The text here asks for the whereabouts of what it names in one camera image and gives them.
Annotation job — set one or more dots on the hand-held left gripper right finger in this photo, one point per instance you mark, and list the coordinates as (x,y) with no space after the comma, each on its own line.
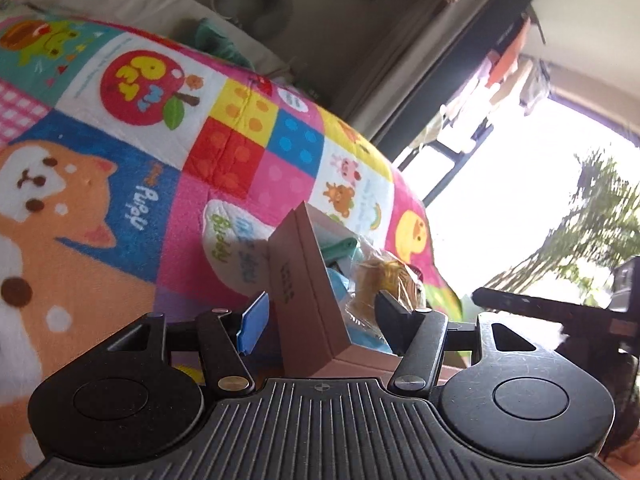
(392,325)

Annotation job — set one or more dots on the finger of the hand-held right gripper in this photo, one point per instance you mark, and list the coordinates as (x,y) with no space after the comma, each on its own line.
(540,307)

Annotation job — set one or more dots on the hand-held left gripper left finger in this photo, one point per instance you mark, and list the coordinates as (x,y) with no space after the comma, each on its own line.
(252,325)

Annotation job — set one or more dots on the clear plastic snack bag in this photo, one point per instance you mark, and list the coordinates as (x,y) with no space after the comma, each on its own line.
(380,275)

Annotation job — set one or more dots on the brown cardboard box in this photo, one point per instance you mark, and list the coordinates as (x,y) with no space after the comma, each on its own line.
(305,280)

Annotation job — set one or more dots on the teal toy bottle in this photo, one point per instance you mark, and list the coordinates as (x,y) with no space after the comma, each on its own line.
(340,252)

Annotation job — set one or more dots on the green tree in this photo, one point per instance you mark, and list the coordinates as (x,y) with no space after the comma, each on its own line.
(595,220)

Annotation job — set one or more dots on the colourful printed blanket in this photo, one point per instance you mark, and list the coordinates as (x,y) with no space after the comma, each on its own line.
(100,210)

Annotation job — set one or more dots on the beige curtain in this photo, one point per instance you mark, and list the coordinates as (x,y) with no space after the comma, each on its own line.
(395,70)

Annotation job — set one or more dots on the orange hanging garment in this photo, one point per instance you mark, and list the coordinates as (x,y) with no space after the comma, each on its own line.
(507,52)

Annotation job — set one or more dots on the teal cloth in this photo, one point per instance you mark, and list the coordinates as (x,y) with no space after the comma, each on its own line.
(220,42)

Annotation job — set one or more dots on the beige sofa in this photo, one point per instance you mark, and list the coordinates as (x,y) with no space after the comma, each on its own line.
(140,0)

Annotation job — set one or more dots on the dark window frame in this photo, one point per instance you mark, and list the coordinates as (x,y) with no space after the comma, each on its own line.
(440,165)

